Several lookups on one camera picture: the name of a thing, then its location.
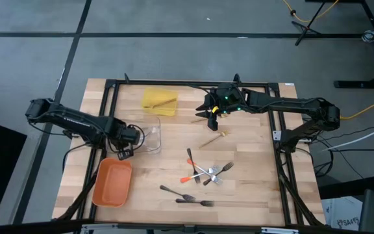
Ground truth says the clear plastic bin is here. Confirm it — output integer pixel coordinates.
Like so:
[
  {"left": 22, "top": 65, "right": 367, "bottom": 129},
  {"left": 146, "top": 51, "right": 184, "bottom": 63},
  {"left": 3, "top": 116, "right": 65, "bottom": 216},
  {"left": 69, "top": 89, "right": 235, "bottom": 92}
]
[{"left": 121, "top": 116, "right": 162, "bottom": 154}]

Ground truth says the cardboard box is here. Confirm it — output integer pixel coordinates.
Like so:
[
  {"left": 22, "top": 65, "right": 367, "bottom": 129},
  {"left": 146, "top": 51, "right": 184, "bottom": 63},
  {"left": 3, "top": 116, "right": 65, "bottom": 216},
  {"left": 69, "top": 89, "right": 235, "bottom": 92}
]
[{"left": 321, "top": 196, "right": 364, "bottom": 232}]

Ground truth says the orange plastic bin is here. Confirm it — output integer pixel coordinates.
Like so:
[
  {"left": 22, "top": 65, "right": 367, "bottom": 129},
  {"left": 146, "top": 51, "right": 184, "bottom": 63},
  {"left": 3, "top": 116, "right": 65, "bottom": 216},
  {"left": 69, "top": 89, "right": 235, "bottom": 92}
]
[{"left": 92, "top": 157, "right": 133, "bottom": 208}]

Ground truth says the black fork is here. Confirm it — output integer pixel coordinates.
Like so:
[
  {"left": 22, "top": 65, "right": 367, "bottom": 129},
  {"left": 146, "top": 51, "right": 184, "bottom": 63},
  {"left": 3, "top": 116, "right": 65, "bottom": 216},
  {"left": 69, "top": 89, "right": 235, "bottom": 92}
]
[
  {"left": 175, "top": 198, "right": 215, "bottom": 208},
  {"left": 202, "top": 161, "right": 235, "bottom": 187},
  {"left": 159, "top": 184, "right": 197, "bottom": 202},
  {"left": 186, "top": 148, "right": 201, "bottom": 185}
]

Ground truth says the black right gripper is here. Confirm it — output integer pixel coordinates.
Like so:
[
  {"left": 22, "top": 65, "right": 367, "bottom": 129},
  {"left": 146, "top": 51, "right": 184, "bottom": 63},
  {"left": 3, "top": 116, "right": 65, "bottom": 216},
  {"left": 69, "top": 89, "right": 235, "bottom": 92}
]
[{"left": 195, "top": 83, "right": 242, "bottom": 131}]

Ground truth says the yellow hanging cable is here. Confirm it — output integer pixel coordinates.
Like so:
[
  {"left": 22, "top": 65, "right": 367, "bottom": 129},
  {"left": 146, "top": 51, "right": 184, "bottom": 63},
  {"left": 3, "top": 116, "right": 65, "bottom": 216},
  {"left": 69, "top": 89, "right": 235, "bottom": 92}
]
[
  {"left": 340, "top": 93, "right": 374, "bottom": 120},
  {"left": 280, "top": 0, "right": 340, "bottom": 24}
]

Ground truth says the orange handled silver fork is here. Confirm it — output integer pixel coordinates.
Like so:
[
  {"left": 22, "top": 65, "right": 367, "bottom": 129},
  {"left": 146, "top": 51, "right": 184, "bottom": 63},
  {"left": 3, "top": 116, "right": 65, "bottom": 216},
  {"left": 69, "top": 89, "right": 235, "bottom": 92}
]
[
  {"left": 179, "top": 164, "right": 222, "bottom": 184},
  {"left": 186, "top": 157, "right": 224, "bottom": 186}
]

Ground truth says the wooden-handled utensil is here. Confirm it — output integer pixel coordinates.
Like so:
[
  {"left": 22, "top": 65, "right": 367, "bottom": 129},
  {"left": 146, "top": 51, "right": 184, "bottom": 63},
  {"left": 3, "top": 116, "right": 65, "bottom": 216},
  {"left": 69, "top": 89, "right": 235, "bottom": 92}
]
[{"left": 198, "top": 129, "right": 229, "bottom": 150}]

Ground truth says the black tripod stand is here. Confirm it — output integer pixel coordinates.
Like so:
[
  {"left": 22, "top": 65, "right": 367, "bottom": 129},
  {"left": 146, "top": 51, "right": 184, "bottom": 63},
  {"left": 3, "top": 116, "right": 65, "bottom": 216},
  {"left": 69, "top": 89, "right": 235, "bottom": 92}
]
[{"left": 290, "top": 0, "right": 324, "bottom": 47}]

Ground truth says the white cable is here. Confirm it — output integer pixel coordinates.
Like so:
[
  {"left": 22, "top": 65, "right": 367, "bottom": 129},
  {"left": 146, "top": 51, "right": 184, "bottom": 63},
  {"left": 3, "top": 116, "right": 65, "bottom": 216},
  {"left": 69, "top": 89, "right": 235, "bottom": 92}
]
[{"left": 319, "top": 120, "right": 374, "bottom": 153}]

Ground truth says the gold fork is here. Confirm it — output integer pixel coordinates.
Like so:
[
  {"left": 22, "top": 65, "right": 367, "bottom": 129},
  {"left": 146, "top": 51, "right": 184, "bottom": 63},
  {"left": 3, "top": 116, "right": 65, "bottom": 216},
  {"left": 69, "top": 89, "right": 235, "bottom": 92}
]
[
  {"left": 190, "top": 111, "right": 229, "bottom": 124},
  {"left": 152, "top": 98, "right": 177, "bottom": 109}
]

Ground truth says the yellow plastic bin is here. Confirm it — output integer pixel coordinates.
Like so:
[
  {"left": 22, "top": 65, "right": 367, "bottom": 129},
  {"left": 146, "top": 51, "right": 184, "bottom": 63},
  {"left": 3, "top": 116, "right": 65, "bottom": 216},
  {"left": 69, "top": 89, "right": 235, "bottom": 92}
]
[{"left": 140, "top": 86, "right": 179, "bottom": 117}]

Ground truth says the silver aluminium bracket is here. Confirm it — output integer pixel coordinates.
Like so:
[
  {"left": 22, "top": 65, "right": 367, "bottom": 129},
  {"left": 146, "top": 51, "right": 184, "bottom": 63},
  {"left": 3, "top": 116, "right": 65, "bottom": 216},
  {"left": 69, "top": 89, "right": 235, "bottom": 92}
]
[{"left": 260, "top": 226, "right": 300, "bottom": 234}]

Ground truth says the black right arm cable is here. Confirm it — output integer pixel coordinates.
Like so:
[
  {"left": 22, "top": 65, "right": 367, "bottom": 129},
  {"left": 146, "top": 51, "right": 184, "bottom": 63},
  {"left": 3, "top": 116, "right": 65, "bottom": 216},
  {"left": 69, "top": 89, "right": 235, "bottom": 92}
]
[{"left": 186, "top": 83, "right": 217, "bottom": 105}]

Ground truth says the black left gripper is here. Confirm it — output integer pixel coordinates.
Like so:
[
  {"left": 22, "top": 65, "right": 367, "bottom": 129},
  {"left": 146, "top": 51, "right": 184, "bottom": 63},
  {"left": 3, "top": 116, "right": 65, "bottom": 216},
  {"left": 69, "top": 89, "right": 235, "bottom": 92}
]
[{"left": 108, "top": 125, "right": 142, "bottom": 161}]

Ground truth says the black table frame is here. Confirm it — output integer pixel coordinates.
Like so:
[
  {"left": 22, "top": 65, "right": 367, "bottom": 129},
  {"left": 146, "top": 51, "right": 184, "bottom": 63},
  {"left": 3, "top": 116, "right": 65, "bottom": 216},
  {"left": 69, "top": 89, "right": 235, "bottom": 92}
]
[{"left": 52, "top": 73, "right": 327, "bottom": 234}]

